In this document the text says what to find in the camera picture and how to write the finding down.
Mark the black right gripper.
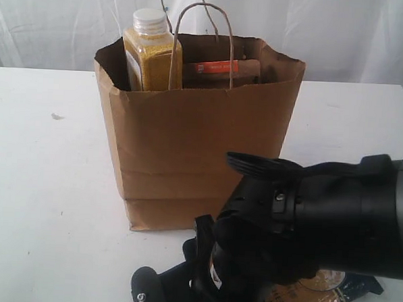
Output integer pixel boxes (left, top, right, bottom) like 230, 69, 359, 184
179, 173, 325, 302

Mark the spaghetti package dark blue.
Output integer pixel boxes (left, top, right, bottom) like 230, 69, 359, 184
281, 270, 383, 302

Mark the brown paper shopping bag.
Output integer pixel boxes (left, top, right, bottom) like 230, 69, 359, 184
84, 0, 310, 241

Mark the brown kraft pouch white label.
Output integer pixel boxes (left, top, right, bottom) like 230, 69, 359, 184
182, 59, 261, 89

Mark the yellow millet grain pack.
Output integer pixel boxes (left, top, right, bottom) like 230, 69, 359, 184
123, 8, 183, 91

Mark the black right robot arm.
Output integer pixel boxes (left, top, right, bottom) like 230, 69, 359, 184
190, 152, 403, 302

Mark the white backdrop sheet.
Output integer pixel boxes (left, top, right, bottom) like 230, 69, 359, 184
0, 0, 403, 86

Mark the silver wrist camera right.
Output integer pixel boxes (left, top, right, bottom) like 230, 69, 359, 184
128, 255, 200, 302

